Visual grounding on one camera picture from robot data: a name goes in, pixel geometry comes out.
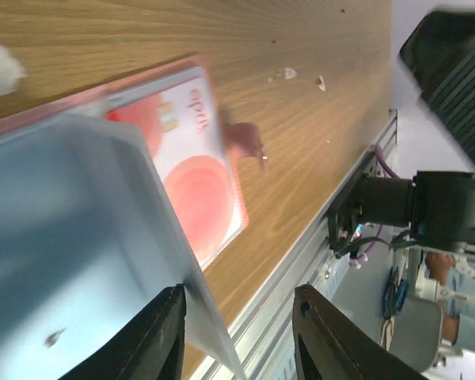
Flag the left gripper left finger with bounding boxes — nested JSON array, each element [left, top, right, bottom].
[[63, 285, 186, 380]]

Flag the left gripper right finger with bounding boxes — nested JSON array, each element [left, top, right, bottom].
[[292, 283, 423, 379]]

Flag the pink card holder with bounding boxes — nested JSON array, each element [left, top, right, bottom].
[[0, 53, 272, 380]]

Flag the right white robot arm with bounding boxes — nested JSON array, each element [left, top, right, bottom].
[[353, 8, 475, 256]]

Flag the grey chair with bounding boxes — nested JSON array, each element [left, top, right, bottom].
[[389, 297, 443, 373]]

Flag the person in background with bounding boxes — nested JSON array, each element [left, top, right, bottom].
[[425, 252, 475, 352]]

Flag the aluminium front rail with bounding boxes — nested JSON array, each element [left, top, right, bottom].
[[189, 108, 399, 380]]

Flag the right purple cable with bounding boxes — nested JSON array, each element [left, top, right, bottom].
[[348, 144, 399, 270]]

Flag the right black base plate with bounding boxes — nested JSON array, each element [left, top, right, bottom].
[[326, 151, 377, 255]]

